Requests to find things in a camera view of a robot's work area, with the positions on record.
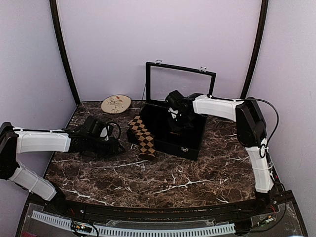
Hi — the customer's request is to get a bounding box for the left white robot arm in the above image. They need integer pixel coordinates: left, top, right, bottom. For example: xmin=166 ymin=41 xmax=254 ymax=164
xmin=0 ymin=116 xmax=125 ymax=215

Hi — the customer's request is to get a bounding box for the brown tan argyle sock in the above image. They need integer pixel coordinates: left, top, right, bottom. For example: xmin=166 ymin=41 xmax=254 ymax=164
xmin=128 ymin=116 xmax=156 ymax=160

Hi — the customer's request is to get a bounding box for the floral ceramic plate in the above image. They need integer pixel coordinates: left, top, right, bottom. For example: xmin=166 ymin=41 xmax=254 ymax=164
xmin=101 ymin=95 xmax=131 ymax=114

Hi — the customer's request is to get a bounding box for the right black frame post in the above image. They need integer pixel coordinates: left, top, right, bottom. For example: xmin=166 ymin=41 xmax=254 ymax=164
xmin=240 ymin=0 xmax=269 ymax=99

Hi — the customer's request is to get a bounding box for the black display box with lid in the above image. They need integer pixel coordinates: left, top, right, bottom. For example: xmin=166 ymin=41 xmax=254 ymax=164
xmin=139 ymin=61 xmax=216 ymax=160

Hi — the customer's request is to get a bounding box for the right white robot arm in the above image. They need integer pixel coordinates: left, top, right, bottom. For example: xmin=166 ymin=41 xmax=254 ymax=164
xmin=165 ymin=90 xmax=274 ymax=194

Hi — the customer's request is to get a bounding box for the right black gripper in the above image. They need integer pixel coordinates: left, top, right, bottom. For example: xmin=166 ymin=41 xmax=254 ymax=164
xmin=168 ymin=112 xmax=193 ymax=133

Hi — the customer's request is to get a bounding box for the left black frame post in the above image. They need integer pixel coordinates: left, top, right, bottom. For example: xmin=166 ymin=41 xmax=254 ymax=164
xmin=49 ymin=0 xmax=81 ymax=106

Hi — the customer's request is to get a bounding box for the black front rail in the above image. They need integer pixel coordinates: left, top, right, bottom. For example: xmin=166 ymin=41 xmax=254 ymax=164
xmin=24 ymin=190 xmax=297 ymax=225

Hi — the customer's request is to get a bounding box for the small circuit board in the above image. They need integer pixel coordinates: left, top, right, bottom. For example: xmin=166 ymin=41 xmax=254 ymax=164
xmin=71 ymin=221 xmax=92 ymax=234

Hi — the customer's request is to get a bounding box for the black frame post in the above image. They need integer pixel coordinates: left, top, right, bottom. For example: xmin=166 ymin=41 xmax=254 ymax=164
xmin=49 ymin=0 xmax=81 ymax=106
xmin=240 ymin=0 xmax=269 ymax=99

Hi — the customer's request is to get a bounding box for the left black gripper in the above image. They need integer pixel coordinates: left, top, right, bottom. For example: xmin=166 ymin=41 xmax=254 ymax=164
xmin=87 ymin=136 xmax=125 ymax=159

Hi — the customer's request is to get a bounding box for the grey slotted cable duct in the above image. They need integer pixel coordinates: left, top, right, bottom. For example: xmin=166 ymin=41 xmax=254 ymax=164
xmin=31 ymin=210 xmax=236 ymax=237

